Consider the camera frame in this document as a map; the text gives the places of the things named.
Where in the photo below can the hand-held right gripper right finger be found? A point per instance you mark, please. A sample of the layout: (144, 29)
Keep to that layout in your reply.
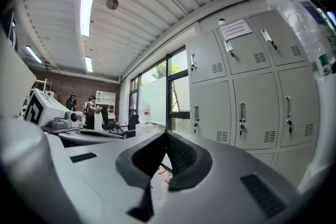
(187, 160)

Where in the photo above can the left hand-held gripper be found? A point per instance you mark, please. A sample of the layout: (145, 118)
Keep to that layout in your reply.
(50, 112)

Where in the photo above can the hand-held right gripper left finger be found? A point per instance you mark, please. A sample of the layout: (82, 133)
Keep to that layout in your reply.
(139, 162)

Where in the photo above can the bank of grey locker doors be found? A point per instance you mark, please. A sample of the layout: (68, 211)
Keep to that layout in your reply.
(257, 102)

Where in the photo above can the black office chair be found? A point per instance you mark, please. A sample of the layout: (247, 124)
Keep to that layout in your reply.
(107, 119)
(131, 126)

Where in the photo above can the white cubby shelf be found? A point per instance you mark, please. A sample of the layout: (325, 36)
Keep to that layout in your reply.
(106, 102)

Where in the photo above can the stack of white boxes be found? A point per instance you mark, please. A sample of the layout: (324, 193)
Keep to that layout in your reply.
(144, 123)

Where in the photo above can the black framed window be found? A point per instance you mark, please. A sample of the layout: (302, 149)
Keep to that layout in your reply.
(157, 97)

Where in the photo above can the short ceiling tube light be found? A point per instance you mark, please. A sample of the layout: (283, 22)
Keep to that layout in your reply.
(33, 54)
(88, 64)

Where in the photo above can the white ladder rack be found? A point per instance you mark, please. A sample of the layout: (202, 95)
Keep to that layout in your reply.
(43, 87)

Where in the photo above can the long ceiling tube light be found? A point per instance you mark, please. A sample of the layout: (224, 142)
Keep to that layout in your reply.
(88, 5)

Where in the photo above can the round metal ceiling disc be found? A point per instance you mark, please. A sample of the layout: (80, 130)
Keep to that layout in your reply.
(112, 3)

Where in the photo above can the white paper notice red print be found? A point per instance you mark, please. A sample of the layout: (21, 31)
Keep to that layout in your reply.
(235, 29)

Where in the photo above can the green bottle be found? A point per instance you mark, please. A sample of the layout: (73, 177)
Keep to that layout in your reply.
(325, 64)

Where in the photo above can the white dome camera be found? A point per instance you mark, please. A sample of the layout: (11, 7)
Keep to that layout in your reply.
(222, 21)

